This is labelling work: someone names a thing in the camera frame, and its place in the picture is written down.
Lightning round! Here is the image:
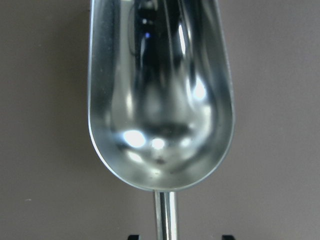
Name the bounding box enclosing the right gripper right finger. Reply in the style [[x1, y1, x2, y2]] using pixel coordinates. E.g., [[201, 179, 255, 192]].
[[221, 234, 236, 240]]

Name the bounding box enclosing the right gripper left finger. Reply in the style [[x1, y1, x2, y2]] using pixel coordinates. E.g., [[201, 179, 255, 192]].
[[127, 234, 140, 240]]

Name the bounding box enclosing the silver metal ice scoop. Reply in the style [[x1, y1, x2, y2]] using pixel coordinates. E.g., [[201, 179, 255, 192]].
[[87, 0, 235, 240]]

